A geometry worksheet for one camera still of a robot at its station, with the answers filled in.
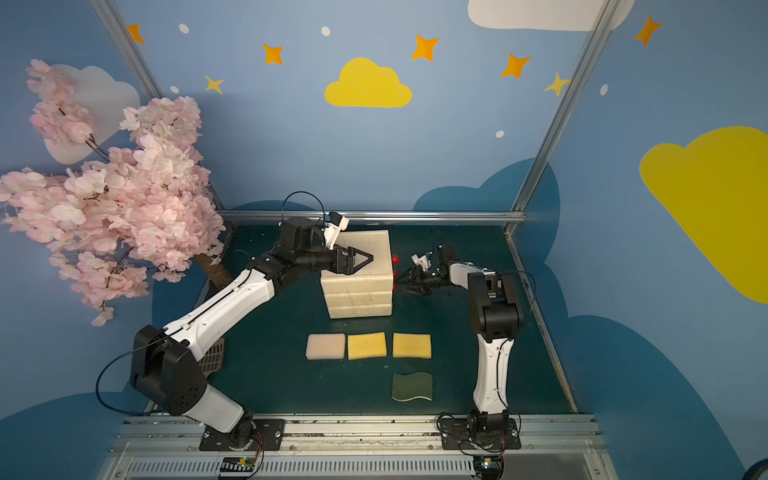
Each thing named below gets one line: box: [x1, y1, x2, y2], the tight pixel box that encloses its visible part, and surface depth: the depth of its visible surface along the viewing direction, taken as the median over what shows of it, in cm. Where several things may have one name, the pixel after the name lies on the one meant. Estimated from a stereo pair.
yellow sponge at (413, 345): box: [393, 333, 431, 358], surface depth 90 cm
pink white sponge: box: [306, 333, 345, 360], surface depth 91 cm
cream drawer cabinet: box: [320, 230, 395, 319], surface depth 86 cm
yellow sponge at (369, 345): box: [348, 332, 387, 360], surface depth 90 cm
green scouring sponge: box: [392, 372, 432, 402], surface depth 84 cm
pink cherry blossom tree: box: [0, 60, 226, 327], surface depth 57 cm
